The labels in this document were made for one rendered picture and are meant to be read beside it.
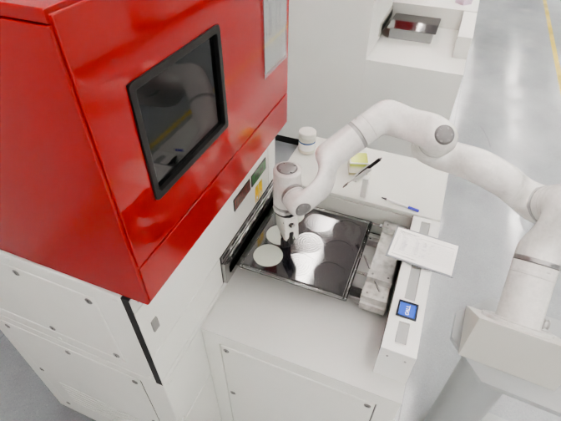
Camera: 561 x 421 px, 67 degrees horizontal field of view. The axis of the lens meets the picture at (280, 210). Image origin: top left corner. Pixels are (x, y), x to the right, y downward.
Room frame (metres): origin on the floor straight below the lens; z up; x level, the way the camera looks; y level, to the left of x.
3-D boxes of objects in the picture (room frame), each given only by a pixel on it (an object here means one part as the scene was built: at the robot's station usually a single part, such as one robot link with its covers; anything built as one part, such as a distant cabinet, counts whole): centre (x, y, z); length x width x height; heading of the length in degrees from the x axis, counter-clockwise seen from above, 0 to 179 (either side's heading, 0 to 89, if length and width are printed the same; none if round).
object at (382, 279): (0.85, -0.32, 0.89); 0.08 x 0.03 x 0.03; 68
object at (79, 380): (1.04, 0.50, 0.41); 0.82 x 0.71 x 0.82; 158
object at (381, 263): (0.93, -0.35, 0.87); 0.36 x 0.08 x 0.03; 158
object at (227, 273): (1.07, 0.10, 0.89); 0.44 x 0.02 x 0.10; 158
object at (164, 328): (0.91, 0.18, 1.02); 0.82 x 0.03 x 0.40; 158
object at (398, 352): (0.81, -0.41, 0.89); 0.55 x 0.09 x 0.14; 158
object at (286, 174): (0.99, -0.02, 1.17); 0.09 x 0.08 x 0.13; 24
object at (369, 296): (0.78, -0.29, 0.89); 0.08 x 0.03 x 0.03; 68
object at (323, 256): (1.01, -0.10, 0.90); 0.34 x 0.34 x 0.01; 68
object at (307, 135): (1.48, -0.11, 1.01); 0.07 x 0.07 x 0.10
